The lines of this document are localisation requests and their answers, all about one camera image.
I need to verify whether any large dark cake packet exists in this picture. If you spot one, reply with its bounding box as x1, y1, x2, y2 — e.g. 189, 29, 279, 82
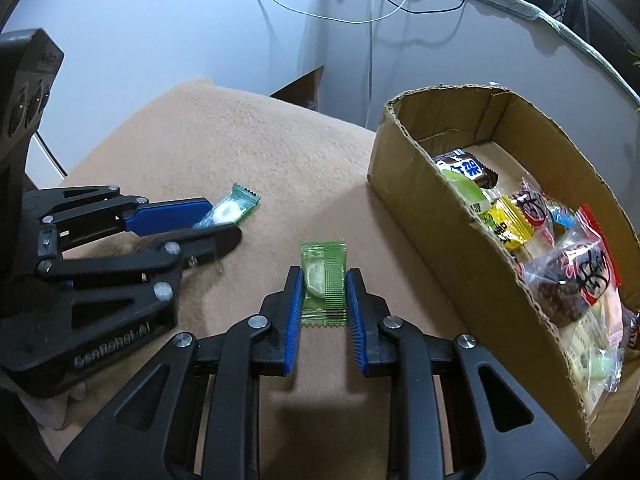
519, 205, 622, 329

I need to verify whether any round green mochi packet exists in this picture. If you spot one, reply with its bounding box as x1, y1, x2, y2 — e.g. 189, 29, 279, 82
442, 169, 494, 217

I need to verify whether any green candy packet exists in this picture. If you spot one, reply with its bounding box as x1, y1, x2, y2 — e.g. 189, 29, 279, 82
299, 240, 350, 329

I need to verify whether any beige blanket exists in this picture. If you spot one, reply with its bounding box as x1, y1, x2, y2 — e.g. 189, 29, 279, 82
37, 77, 597, 480

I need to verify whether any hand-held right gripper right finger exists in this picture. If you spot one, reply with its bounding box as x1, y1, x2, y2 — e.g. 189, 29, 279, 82
345, 267, 587, 480

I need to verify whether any dark wooden furniture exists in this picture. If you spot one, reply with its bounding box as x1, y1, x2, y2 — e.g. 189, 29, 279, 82
270, 65, 326, 111

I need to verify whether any clear pale snack packet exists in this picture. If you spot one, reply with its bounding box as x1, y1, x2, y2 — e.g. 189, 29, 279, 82
564, 305, 627, 407

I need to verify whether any cardboard box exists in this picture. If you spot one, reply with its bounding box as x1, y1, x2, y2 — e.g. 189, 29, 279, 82
367, 82, 640, 464

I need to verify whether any small dark cake packet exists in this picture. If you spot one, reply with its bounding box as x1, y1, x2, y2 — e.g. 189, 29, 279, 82
510, 179, 554, 232

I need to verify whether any yellow snack packet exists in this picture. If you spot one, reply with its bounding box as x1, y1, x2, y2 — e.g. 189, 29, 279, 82
481, 195, 537, 252

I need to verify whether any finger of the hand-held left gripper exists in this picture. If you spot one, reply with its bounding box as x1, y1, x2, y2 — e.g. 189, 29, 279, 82
24, 185, 214, 249
42, 223, 244, 286

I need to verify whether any teal candy packet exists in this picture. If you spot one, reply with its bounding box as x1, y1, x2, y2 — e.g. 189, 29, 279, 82
192, 183, 262, 231

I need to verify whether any black tripod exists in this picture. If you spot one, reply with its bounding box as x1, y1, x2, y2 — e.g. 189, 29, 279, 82
549, 0, 594, 44

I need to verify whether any chocolate bar blue white label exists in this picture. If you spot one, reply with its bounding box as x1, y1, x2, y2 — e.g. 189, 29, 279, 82
432, 148, 500, 189

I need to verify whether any small green wrapped candy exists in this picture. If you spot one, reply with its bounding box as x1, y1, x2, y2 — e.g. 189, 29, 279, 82
590, 351, 626, 392

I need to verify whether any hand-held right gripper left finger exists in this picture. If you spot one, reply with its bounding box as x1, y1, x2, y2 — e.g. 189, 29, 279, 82
57, 266, 304, 480

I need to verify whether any light blue candy packet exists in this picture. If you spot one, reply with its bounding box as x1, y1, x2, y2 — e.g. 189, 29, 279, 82
546, 200, 577, 229

